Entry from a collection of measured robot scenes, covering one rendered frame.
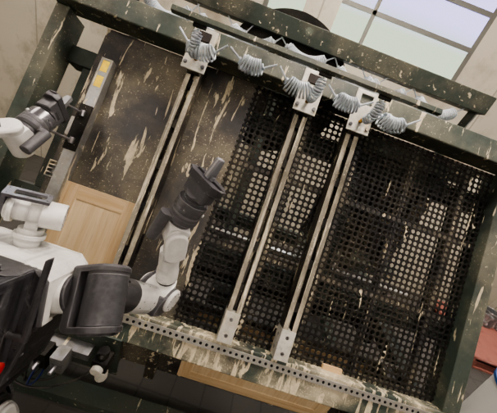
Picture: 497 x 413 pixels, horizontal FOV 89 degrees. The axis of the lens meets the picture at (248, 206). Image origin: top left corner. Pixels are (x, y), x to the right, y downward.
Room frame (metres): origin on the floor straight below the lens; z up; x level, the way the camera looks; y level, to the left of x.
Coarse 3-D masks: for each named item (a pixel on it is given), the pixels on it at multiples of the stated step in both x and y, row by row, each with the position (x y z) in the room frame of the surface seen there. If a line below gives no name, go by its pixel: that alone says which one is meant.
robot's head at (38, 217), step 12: (12, 204) 0.42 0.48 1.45; (24, 204) 0.44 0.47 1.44; (36, 204) 0.45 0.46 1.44; (60, 204) 0.48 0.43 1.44; (12, 216) 0.42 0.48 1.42; (24, 216) 0.42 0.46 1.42; (36, 216) 0.44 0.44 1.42; (48, 216) 0.44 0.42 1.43; (60, 216) 0.46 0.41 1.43; (24, 228) 0.42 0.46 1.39; (36, 228) 0.43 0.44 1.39; (48, 228) 0.44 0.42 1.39; (60, 228) 0.45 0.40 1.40
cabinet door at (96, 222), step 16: (64, 192) 0.85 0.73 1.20; (80, 192) 0.86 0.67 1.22; (96, 192) 0.88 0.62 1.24; (80, 208) 0.83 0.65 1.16; (96, 208) 0.85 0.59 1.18; (112, 208) 0.86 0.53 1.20; (128, 208) 0.87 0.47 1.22; (64, 224) 0.79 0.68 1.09; (80, 224) 0.80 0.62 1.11; (96, 224) 0.82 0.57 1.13; (112, 224) 0.83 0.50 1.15; (48, 240) 0.74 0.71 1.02; (64, 240) 0.76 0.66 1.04; (80, 240) 0.77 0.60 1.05; (96, 240) 0.79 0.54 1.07; (112, 240) 0.80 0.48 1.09; (96, 256) 0.76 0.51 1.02; (112, 256) 0.77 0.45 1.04
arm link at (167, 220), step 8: (168, 208) 0.59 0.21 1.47; (160, 216) 0.56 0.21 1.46; (168, 216) 0.57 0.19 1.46; (176, 216) 0.57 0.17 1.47; (152, 224) 0.56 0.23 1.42; (160, 224) 0.56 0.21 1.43; (168, 224) 0.58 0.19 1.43; (176, 224) 0.57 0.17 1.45; (184, 224) 0.57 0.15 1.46; (192, 224) 0.58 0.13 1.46; (152, 232) 0.56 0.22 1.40; (160, 232) 0.57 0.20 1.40; (168, 232) 0.56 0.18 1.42; (184, 232) 0.58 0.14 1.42
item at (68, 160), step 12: (108, 60) 1.13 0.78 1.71; (96, 72) 1.09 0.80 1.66; (108, 72) 1.10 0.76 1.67; (108, 84) 1.11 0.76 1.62; (96, 96) 1.04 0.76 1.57; (96, 108) 1.03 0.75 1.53; (84, 132) 0.97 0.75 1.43; (84, 144) 0.97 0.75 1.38; (60, 156) 0.90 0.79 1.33; (72, 156) 0.91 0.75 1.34; (60, 168) 0.87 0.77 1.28; (72, 168) 0.90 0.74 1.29; (60, 180) 0.85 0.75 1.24; (48, 192) 0.82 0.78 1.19; (60, 192) 0.83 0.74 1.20
